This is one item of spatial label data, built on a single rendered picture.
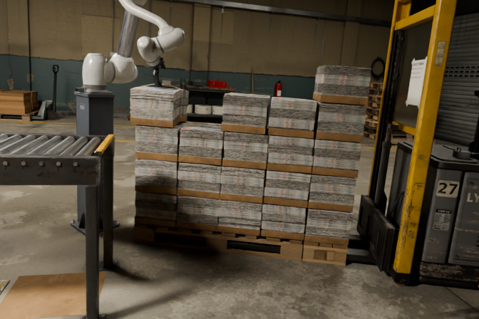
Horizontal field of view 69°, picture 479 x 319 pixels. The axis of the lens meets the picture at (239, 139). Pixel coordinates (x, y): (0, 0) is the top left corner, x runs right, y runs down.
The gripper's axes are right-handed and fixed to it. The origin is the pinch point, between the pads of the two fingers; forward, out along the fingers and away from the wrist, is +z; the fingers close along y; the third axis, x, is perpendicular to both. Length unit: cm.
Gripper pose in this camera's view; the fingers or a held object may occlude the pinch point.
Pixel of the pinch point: (161, 76)
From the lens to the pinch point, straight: 248.8
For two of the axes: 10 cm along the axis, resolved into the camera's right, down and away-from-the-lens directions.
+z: 0.4, 3.2, 9.5
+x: 9.9, 0.9, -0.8
